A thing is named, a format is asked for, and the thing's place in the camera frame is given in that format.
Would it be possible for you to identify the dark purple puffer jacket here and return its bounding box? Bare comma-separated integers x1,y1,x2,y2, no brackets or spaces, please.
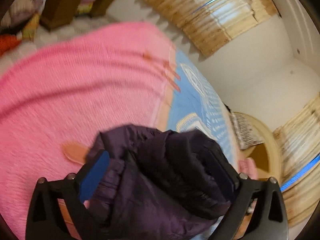
86,125,235,239

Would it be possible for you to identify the beige clothes pile on floor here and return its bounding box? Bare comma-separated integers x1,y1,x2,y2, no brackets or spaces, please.
1,0,46,29

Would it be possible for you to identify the patterned pillow at bed edge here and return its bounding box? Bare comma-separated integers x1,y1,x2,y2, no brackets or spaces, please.
231,112,264,150

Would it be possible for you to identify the pink and blue patterned blanket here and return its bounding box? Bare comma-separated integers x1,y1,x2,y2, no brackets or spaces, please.
1,22,244,239

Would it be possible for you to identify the beige patterned window curtain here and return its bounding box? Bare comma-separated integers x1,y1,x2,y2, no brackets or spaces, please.
143,0,278,57

